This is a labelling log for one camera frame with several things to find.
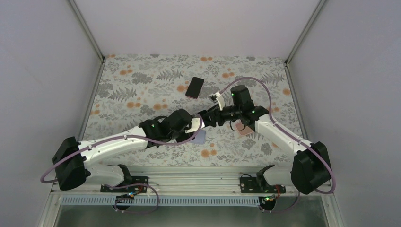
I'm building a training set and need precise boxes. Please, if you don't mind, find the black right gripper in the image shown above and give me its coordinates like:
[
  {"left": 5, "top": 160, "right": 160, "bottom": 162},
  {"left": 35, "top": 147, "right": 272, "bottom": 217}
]
[{"left": 201, "top": 104, "right": 242, "bottom": 127}]

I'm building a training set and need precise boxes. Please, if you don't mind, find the grey slotted cable duct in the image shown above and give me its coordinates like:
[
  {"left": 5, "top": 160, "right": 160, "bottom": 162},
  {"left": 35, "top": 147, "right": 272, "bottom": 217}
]
[{"left": 60, "top": 195, "right": 260, "bottom": 207}]

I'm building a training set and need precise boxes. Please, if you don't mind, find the right aluminium corner post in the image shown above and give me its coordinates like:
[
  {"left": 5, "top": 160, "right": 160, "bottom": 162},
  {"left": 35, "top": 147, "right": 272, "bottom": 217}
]
[{"left": 285, "top": 0, "right": 327, "bottom": 68}]

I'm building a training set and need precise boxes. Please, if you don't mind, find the floral patterned table mat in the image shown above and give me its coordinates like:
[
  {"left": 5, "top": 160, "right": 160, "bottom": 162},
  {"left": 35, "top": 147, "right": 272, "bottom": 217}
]
[{"left": 83, "top": 54, "right": 301, "bottom": 167}]

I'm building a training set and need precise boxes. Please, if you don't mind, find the black phone pink edge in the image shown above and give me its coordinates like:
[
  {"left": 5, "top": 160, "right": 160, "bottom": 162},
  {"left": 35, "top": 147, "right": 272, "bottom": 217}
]
[{"left": 185, "top": 77, "right": 204, "bottom": 99}]

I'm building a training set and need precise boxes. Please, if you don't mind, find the left aluminium corner post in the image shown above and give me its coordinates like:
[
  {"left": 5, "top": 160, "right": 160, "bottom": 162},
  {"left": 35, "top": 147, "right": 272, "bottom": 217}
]
[{"left": 67, "top": 0, "right": 105, "bottom": 62}]

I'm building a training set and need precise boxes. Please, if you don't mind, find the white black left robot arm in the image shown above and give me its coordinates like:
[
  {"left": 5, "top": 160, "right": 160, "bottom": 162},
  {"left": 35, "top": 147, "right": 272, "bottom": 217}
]
[{"left": 52, "top": 109, "right": 205, "bottom": 192}]

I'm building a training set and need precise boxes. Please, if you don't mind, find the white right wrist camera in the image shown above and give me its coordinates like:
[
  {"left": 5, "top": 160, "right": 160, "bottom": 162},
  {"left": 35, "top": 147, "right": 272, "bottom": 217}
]
[{"left": 209, "top": 92, "right": 225, "bottom": 111}]

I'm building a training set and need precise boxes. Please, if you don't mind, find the pink phone case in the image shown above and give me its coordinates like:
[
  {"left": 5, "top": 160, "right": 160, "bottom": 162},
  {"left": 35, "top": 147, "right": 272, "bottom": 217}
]
[{"left": 233, "top": 122, "right": 254, "bottom": 136}]

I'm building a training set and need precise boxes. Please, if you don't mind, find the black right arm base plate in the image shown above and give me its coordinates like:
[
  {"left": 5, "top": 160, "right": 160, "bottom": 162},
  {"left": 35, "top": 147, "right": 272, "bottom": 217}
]
[{"left": 239, "top": 165, "right": 286, "bottom": 194}]

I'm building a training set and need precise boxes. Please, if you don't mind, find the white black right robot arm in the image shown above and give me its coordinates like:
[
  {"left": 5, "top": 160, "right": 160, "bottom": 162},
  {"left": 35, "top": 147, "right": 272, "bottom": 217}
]
[{"left": 199, "top": 85, "right": 333, "bottom": 194}]

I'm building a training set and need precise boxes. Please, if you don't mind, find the aluminium front rail frame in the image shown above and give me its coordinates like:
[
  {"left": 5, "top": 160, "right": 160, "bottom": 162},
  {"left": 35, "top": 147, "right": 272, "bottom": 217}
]
[{"left": 39, "top": 166, "right": 344, "bottom": 227}]

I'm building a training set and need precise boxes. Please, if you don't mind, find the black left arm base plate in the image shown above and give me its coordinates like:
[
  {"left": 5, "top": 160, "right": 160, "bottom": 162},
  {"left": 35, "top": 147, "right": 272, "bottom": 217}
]
[{"left": 100, "top": 176, "right": 149, "bottom": 194}]

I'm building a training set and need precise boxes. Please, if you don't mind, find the aluminium corner post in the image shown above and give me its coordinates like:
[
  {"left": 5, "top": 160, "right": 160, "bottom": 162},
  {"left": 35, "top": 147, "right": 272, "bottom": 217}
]
[
  {"left": 285, "top": 0, "right": 327, "bottom": 68},
  {"left": 67, "top": 0, "right": 105, "bottom": 62}
]

